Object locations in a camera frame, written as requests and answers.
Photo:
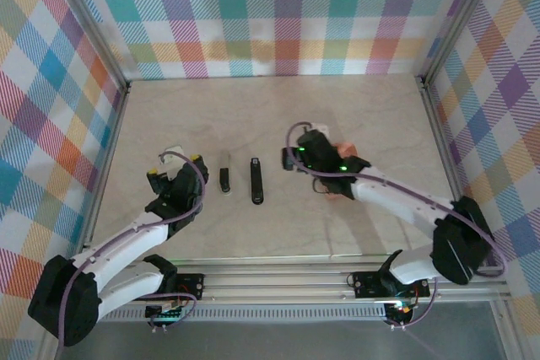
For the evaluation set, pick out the orange plastic tray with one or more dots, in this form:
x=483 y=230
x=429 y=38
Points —
x=348 y=149

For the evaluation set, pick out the silver metal stapler part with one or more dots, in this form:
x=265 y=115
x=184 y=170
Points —
x=225 y=162

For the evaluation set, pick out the black stapler part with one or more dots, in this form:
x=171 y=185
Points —
x=256 y=183

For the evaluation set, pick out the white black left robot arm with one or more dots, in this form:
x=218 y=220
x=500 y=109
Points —
x=126 y=238

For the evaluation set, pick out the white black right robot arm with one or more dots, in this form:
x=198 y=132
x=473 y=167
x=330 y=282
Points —
x=392 y=197

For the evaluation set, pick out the small circuit board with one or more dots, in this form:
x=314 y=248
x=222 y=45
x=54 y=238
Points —
x=401 y=308
x=162 y=313

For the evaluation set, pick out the plaid cloth backdrop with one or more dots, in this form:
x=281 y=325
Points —
x=42 y=103
x=274 y=18
x=498 y=103

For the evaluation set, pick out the grey metal sheet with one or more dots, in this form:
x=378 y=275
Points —
x=274 y=341

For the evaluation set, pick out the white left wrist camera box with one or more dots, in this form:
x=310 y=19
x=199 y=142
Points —
x=173 y=162

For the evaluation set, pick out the aluminium side rail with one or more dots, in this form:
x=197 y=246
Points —
x=448 y=166
x=109 y=153

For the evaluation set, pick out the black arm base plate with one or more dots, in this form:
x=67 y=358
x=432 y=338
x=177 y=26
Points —
x=367 y=284
x=190 y=284

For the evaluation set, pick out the wide aluminium base rail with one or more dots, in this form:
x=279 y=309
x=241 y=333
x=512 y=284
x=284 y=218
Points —
x=274 y=284

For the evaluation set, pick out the aluminium frame post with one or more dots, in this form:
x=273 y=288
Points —
x=457 y=18
x=90 y=27

